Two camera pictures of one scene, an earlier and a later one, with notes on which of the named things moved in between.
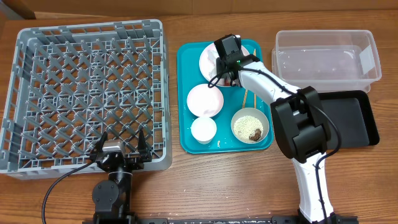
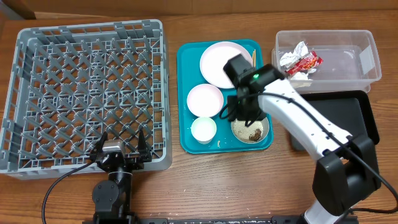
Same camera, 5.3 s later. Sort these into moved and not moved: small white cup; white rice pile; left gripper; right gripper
Moved: right gripper
Not moved: small white cup; left gripper; white rice pile
